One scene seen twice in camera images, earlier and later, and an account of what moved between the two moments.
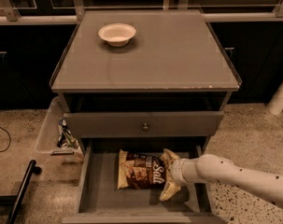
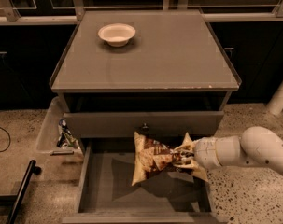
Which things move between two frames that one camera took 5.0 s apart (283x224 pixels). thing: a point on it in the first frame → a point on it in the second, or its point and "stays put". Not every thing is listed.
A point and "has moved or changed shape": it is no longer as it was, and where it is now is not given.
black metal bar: [33, 169] stays put
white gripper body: [177, 172] → [205, 154]
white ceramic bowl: [118, 35] stays put
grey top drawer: [145, 124] stays put
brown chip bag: [136, 171] has moved or changed shape
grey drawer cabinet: [144, 79] stays put
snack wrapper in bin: [66, 139] stays put
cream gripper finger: [168, 157] → [188, 144]
